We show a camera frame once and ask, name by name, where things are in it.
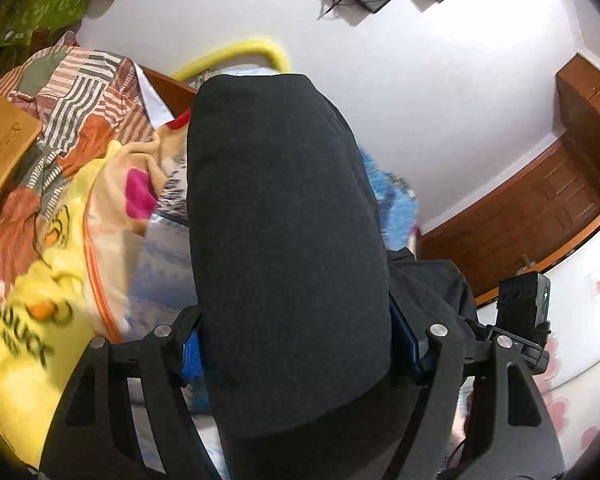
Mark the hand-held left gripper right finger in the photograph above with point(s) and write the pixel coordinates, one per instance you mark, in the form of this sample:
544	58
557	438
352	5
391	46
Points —
405	342

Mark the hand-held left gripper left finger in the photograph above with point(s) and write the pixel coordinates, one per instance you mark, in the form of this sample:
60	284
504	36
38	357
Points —
192	355

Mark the black zip hoodie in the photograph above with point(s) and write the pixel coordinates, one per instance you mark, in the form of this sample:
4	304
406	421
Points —
280	235

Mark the brown wooden door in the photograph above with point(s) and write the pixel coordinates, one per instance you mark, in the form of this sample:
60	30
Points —
530	220

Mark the blue patchwork patterned bedsheet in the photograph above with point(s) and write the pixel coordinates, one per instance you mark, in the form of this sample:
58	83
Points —
165	260

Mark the yellow fleece cartoon blanket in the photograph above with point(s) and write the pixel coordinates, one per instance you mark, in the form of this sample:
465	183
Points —
30	320

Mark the brown wooden wardrobe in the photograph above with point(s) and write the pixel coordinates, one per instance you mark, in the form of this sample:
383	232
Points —
590	110

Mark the orange striped patchwork quilt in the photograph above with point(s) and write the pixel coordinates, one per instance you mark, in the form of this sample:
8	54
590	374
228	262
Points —
80	90

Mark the yellow foam tube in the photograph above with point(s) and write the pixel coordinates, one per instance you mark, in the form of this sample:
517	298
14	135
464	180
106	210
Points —
230	55

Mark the green patterned box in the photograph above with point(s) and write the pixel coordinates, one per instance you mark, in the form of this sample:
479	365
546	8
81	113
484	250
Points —
45	5

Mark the pink flower wall sticker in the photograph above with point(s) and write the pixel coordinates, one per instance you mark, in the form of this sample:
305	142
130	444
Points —
565	415

